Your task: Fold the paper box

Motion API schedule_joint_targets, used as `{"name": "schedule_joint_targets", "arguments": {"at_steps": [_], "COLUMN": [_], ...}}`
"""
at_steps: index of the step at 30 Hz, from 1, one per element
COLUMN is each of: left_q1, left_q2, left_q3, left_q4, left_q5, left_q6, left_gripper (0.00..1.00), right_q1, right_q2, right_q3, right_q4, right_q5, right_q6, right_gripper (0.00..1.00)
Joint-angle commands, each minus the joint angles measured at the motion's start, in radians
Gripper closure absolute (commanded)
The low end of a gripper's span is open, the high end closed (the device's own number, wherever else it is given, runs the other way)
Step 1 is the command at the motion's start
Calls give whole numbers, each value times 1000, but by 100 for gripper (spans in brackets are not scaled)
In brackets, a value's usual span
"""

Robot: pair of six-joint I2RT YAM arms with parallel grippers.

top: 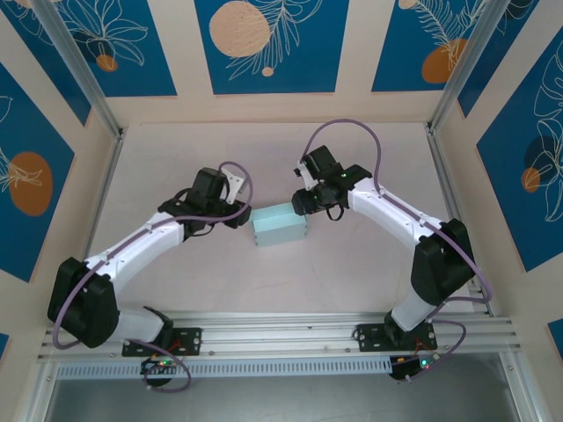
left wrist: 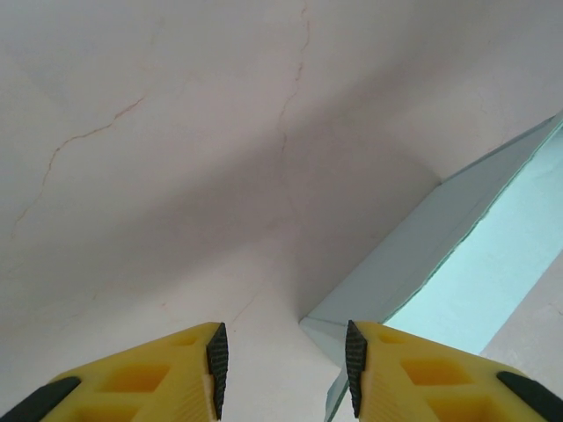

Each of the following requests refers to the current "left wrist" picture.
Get teal paper box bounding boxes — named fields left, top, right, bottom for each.
left=298, top=107, right=563, bottom=422

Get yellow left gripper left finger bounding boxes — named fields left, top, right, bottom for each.
left=0, top=321, right=229, bottom=422

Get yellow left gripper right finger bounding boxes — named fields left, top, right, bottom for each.
left=345, top=319, right=563, bottom=422

